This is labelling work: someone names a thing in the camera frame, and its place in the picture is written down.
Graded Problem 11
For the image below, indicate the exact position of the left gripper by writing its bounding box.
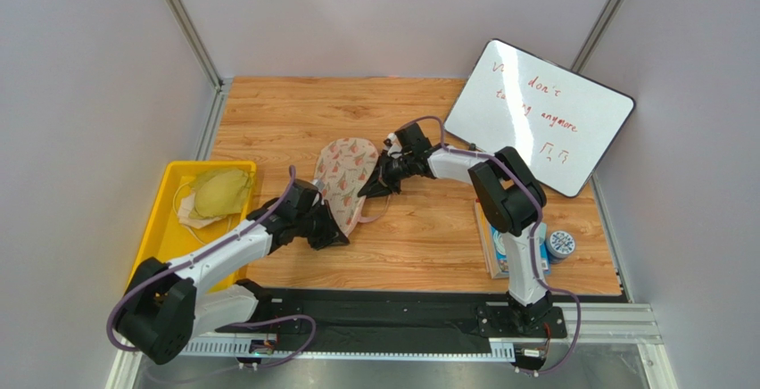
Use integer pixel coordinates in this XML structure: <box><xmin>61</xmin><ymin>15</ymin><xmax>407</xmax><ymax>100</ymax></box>
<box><xmin>295</xmin><ymin>199</ymin><xmax>351</xmax><ymax>250</ymax></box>

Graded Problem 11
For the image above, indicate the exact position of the floral mesh laundry bag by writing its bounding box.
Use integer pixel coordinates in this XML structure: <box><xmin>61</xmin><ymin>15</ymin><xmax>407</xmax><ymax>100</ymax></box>
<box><xmin>314</xmin><ymin>137</ymin><xmax>391</xmax><ymax>236</ymax></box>

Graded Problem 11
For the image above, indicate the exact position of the beige bra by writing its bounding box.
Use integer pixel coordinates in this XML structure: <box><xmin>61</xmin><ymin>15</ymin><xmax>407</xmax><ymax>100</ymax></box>
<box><xmin>176</xmin><ymin>193</ymin><xmax>226</xmax><ymax>229</ymax></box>

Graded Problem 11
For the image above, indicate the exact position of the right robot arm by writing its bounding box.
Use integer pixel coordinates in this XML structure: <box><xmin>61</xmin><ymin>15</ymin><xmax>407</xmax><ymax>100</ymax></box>
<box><xmin>359</xmin><ymin>120</ymin><xmax>552</xmax><ymax>327</ymax></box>

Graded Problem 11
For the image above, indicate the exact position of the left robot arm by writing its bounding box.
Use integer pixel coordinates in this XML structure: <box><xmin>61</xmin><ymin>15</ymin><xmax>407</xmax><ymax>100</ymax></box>
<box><xmin>106</xmin><ymin>179</ymin><xmax>349</xmax><ymax>365</ymax></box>

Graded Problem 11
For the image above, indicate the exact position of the yellow bra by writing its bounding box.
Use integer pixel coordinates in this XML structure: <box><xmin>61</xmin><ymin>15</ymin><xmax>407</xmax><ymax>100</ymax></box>
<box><xmin>189</xmin><ymin>168</ymin><xmax>253</xmax><ymax>219</ymax></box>

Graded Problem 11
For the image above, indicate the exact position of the yellow plastic bin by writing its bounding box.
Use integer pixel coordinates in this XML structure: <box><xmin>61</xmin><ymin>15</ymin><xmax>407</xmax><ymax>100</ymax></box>
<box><xmin>130</xmin><ymin>161</ymin><xmax>257</xmax><ymax>275</ymax></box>

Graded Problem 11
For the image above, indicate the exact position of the blue illustrated book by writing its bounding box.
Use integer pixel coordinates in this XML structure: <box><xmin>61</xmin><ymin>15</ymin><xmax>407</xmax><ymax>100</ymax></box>
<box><xmin>474</xmin><ymin>199</ymin><xmax>550</xmax><ymax>279</ymax></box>

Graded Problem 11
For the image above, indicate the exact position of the whiteboard with red writing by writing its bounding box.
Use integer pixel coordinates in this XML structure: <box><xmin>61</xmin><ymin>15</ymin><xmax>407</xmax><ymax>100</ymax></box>
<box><xmin>443</xmin><ymin>39</ymin><xmax>635</xmax><ymax>197</ymax></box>

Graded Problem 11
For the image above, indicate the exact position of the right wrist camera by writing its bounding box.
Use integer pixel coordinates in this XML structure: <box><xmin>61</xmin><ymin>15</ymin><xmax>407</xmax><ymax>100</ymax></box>
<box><xmin>384</xmin><ymin>133</ymin><xmax>404</xmax><ymax>158</ymax></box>

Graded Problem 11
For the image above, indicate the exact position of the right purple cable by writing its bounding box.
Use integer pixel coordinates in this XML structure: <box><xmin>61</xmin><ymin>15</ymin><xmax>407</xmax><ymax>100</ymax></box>
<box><xmin>394</xmin><ymin>115</ymin><xmax>583</xmax><ymax>377</ymax></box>

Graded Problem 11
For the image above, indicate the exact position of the purple cable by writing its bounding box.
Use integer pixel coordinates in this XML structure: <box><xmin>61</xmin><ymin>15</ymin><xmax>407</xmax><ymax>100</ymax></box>
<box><xmin>105</xmin><ymin>164</ymin><xmax>318</xmax><ymax>385</ymax></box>
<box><xmin>394</xmin><ymin>115</ymin><xmax>583</xmax><ymax>377</ymax></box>

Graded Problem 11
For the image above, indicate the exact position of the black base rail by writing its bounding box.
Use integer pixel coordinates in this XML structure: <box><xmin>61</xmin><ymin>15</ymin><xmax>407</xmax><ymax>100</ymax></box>
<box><xmin>253</xmin><ymin>288</ymin><xmax>569</xmax><ymax>354</ymax></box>

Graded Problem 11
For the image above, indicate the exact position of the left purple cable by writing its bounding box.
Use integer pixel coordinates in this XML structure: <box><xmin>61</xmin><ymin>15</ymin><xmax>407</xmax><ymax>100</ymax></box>
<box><xmin>105</xmin><ymin>164</ymin><xmax>318</xmax><ymax>385</ymax></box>

